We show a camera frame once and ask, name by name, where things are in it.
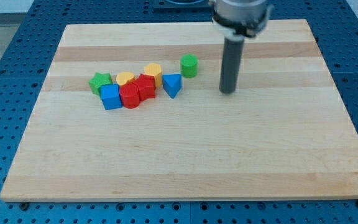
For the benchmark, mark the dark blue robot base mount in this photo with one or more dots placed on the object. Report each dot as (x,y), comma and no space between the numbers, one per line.
(165,5)

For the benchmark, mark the blue triangle block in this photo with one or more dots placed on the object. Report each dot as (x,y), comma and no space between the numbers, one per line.
(172,84)

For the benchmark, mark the blue cube block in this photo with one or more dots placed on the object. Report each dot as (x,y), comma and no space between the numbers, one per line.
(110,97)

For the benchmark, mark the wooden board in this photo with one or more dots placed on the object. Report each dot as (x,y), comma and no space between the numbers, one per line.
(284,134)

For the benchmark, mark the green star block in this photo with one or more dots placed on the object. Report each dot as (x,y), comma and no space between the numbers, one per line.
(99,80)

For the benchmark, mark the red star block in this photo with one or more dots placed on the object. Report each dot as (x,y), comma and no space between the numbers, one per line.
(146,86)

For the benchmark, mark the green cylinder block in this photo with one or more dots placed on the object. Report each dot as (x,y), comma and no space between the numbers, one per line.
(189,66)

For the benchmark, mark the yellow heart block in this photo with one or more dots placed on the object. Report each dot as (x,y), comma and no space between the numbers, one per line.
(124,78)

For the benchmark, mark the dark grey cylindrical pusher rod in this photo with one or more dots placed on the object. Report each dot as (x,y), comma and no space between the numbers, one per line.
(231,60)

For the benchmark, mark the red cylinder block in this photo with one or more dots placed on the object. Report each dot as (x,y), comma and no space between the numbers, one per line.
(129,94)

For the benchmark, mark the yellow hexagon block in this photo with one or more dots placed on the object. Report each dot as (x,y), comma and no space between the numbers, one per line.
(154,70)

